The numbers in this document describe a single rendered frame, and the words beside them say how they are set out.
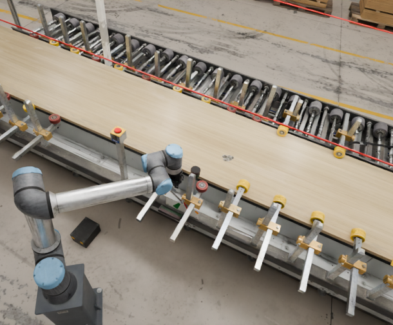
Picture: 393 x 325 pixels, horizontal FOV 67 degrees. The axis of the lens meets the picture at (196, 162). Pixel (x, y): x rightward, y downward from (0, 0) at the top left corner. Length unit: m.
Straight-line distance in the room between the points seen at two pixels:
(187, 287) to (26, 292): 1.24
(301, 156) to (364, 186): 0.48
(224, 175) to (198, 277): 0.99
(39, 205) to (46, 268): 0.58
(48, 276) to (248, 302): 1.55
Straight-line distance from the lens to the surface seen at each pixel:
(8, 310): 2.82
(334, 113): 3.03
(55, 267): 1.84
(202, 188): 1.97
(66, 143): 2.71
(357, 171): 2.51
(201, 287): 2.65
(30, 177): 1.44
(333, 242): 2.20
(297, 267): 2.11
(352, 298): 1.88
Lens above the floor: 2.51
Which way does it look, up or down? 50 degrees down
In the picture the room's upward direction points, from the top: 9 degrees clockwise
